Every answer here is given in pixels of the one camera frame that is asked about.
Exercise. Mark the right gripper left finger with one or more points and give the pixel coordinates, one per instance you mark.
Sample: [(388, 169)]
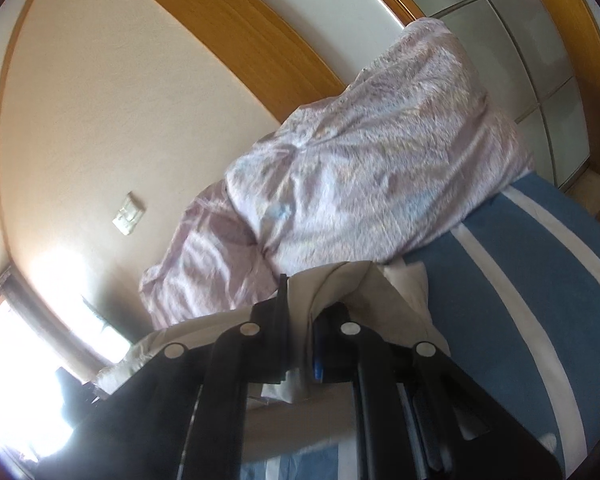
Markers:
[(182, 415)]

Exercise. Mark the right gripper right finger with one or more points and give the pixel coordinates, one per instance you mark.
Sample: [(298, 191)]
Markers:
[(417, 414)]

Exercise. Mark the beige puffer jacket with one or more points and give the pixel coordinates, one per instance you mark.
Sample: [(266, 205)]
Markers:
[(299, 413)]

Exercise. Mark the blue white striped bedsheet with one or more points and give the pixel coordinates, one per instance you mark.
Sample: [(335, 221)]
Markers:
[(515, 290)]

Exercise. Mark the pink floral duvet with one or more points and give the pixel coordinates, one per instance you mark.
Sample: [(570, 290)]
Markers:
[(399, 158)]

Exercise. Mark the frosted glass wardrobe door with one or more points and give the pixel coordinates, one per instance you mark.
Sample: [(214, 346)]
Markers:
[(524, 64)]

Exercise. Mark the window with black frame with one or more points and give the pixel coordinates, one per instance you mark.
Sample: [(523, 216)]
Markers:
[(34, 343)]

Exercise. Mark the white light switch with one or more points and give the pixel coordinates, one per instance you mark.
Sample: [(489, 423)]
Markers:
[(128, 215)]

